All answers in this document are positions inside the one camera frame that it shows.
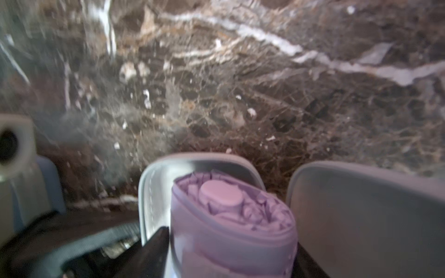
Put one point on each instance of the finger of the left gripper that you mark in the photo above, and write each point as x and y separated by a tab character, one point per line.
42	249

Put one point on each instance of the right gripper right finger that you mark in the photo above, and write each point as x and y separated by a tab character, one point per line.
305	267

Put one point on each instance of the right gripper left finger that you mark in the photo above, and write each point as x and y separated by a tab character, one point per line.
147	261

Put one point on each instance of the purple zippered umbrella case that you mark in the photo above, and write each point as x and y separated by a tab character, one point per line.
354	221

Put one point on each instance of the purple umbrella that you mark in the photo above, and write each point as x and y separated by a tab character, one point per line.
223	227

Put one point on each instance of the blue zippered umbrella case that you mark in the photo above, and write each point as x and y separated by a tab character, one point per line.
35	192

